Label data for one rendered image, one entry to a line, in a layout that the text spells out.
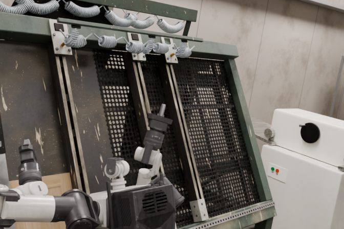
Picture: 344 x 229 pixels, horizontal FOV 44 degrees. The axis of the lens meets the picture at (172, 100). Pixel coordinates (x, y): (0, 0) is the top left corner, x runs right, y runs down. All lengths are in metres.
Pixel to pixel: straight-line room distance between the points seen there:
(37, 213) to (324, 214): 3.21
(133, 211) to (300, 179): 3.00
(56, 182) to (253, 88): 4.41
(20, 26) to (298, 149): 3.12
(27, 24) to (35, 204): 1.02
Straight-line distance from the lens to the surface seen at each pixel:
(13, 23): 2.20
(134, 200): 1.53
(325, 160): 4.35
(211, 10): 5.38
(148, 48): 2.48
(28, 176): 1.77
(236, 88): 3.25
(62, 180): 2.14
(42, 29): 2.26
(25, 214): 1.51
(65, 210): 1.55
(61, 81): 2.22
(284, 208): 4.53
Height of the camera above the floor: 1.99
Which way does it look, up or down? 9 degrees down
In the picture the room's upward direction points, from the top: 9 degrees clockwise
